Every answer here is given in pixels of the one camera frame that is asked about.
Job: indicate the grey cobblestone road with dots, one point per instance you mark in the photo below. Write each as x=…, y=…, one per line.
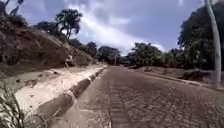
x=143, y=96

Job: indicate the large dark tree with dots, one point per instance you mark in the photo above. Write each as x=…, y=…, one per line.
x=200, y=36

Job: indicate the tall palm tree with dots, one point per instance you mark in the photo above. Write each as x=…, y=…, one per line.
x=69, y=20

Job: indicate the dry grass verge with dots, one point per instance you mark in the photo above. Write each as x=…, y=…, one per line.
x=173, y=71

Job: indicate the pale dirt pavement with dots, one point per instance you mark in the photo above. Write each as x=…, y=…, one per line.
x=43, y=88

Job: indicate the pale concrete pole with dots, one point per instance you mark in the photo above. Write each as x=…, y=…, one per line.
x=216, y=46

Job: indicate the pale kerb strip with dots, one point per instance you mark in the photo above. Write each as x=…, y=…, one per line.
x=173, y=79

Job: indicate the striped concrete kerb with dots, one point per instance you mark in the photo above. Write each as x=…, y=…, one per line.
x=71, y=91

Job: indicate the brown earth embankment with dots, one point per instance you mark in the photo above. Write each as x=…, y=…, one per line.
x=30, y=50

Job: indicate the dry grass tuft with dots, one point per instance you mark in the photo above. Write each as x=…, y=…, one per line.
x=10, y=111

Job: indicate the row of trees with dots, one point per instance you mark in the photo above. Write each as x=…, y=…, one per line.
x=140, y=53

